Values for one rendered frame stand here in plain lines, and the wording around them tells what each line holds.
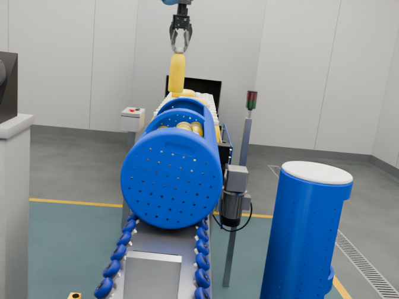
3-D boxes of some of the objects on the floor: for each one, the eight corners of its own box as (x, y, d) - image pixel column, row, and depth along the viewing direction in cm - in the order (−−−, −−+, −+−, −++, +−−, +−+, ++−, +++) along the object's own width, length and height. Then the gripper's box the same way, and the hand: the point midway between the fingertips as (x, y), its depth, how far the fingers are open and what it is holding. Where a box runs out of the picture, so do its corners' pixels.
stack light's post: (222, 286, 266) (245, 118, 241) (222, 282, 270) (244, 117, 245) (228, 286, 266) (252, 118, 241) (228, 283, 270) (252, 117, 245)
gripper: (168, -3, 170) (164, 50, 175) (196, 0, 170) (191, 53, 175) (170, 0, 179) (166, 50, 184) (196, 3, 179) (192, 53, 184)
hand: (179, 48), depth 182 cm, fingers closed on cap, 4 cm apart
